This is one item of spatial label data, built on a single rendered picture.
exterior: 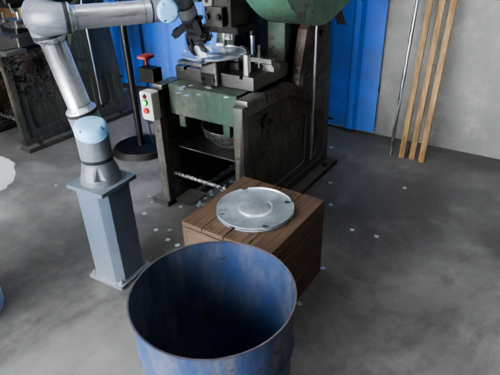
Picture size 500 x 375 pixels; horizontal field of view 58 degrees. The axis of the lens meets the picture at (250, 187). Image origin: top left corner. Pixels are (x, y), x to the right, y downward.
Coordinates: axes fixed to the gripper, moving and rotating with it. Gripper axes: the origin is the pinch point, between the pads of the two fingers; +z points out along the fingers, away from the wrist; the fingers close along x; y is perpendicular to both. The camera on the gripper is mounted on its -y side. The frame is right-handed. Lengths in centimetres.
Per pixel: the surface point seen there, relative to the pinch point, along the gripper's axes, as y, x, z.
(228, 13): 2.2, 22.7, -6.1
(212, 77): -1.5, 3.4, 13.1
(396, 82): 47, 109, 97
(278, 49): 13.5, 37.3, 21.9
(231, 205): 35, -50, 25
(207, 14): -6.0, 19.5, -7.3
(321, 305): 72, -61, 59
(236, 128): 19.1, -15.0, 22.2
